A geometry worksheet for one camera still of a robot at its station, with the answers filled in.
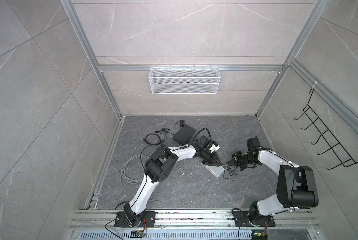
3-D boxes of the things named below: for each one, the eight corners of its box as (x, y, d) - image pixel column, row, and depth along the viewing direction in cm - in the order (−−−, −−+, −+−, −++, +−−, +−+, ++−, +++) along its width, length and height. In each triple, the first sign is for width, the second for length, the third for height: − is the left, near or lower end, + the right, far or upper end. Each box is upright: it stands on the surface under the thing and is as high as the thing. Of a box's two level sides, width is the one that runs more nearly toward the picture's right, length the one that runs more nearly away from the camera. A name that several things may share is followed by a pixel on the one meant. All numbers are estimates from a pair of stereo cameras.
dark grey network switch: (172, 139, 107) (172, 137, 105) (185, 125, 116) (185, 123, 114) (184, 146, 104) (184, 144, 102) (196, 132, 112) (196, 130, 110)
